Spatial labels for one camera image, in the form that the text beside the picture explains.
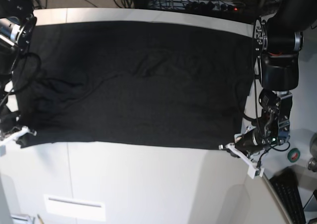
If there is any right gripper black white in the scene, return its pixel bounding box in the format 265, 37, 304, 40
0, 117, 37, 156

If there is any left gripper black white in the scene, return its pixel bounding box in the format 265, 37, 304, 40
218, 126, 270, 178

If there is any black t-shirt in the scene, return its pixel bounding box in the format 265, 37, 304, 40
14, 21, 253, 150

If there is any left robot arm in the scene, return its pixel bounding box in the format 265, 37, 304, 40
219, 0, 317, 178

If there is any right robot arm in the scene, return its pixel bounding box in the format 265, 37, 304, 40
0, 0, 41, 156

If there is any green tape roll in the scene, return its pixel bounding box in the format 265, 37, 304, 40
287, 148, 301, 163

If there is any black keyboard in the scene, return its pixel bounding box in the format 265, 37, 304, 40
270, 168, 306, 224

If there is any silver metal cylinder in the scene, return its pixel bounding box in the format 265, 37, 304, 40
307, 137, 317, 173

